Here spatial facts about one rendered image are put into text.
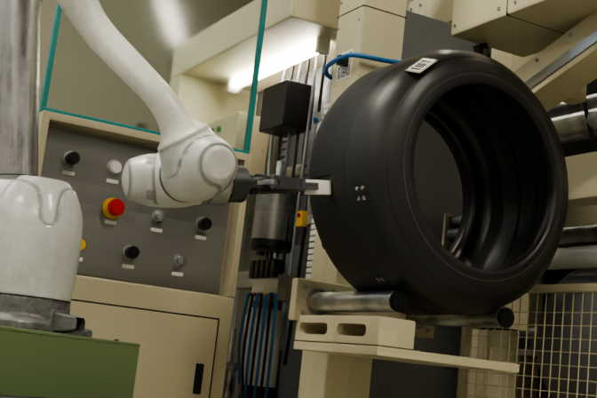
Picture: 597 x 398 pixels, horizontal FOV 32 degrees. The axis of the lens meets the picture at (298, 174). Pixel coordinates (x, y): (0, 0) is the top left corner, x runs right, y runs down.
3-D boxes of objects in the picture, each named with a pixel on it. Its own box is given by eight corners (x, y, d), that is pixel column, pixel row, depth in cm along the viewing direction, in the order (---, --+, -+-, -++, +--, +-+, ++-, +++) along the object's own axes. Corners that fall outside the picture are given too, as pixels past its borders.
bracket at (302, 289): (287, 320, 242) (291, 277, 244) (427, 338, 260) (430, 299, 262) (294, 320, 240) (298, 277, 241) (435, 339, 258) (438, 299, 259)
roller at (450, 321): (404, 315, 255) (415, 303, 257) (415, 329, 256) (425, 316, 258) (495, 317, 225) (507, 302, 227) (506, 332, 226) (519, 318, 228)
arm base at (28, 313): (42, 330, 168) (47, 297, 169) (-56, 322, 179) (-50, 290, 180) (113, 340, 184) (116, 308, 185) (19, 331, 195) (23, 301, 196)
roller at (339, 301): (306, 295, 243) (322, 290, 245) (311, 314, 243) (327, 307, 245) (388, 293, 212) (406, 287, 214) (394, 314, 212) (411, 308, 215)
